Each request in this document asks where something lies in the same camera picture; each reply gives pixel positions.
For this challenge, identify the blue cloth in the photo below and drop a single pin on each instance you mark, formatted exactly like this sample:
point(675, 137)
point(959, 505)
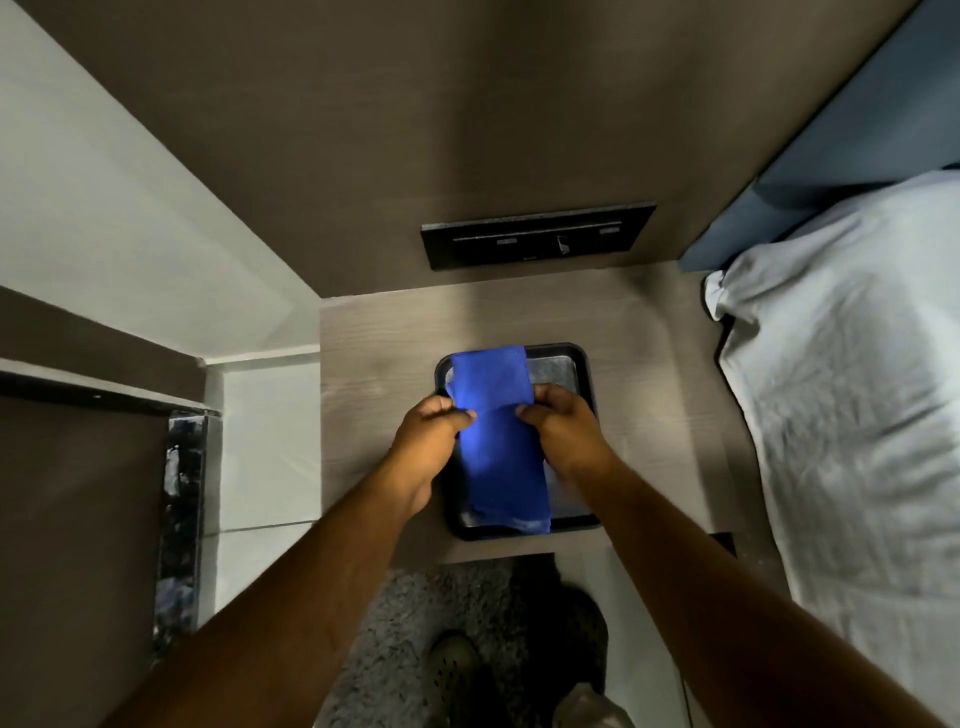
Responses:
point(501, 442)

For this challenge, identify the grey wooden bedside table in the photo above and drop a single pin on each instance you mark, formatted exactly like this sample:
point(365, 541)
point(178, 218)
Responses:
point(525, 405)

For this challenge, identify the person's left hand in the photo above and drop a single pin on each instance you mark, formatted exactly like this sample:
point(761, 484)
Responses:
point(420, 448)

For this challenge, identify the person's right thumb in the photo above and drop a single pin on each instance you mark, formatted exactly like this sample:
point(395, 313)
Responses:
point(529, 412)

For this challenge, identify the person's left thumb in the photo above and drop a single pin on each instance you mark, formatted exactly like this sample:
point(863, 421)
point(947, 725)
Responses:
point(459, 421)

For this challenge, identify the person's shoe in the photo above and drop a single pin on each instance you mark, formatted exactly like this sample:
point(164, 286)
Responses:
point(589, 709)
point(457, 679)

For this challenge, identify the black tray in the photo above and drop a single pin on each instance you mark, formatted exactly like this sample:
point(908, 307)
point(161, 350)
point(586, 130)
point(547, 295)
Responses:
point(564, 375)

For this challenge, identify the person's left forearm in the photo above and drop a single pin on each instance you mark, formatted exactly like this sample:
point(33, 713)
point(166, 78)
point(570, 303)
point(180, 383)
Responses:
point(285, 600)

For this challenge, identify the white bed sheet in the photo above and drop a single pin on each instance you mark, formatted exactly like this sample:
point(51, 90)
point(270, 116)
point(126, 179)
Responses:
point(855, 420)

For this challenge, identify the person's right forearm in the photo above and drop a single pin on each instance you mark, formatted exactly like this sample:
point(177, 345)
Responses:
point(720, 607)

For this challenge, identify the person's right shoe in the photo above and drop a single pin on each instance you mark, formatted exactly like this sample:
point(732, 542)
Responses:
point(589, 709)

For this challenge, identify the blue headboard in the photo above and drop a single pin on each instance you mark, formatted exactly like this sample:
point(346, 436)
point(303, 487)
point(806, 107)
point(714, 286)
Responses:
point(847, 150)

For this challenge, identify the person's right hand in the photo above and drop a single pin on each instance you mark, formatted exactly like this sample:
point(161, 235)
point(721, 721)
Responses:
point(571, 435)

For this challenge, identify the black switch panel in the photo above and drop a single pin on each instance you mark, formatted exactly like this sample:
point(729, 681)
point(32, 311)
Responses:
point(534, 238)

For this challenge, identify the person's left shoe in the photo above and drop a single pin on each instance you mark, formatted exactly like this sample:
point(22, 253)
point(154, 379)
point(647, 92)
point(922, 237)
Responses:
point(457, 679)

